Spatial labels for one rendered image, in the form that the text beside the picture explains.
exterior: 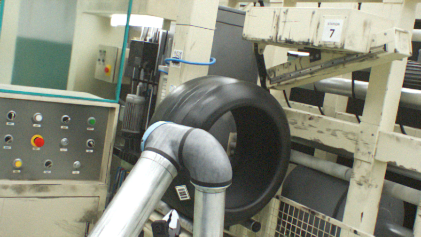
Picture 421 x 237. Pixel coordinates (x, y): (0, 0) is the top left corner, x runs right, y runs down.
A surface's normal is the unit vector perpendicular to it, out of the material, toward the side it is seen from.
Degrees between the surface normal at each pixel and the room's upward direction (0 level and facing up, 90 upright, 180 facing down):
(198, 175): 100
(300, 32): 90
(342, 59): 90
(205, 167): 87
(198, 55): 90
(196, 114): 66
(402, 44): 72
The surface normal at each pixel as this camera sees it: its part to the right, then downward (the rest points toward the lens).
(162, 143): -0.04, -0.56
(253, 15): -0.82, -0.07
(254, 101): 0.58, -0.01
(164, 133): -0.30, -0.65
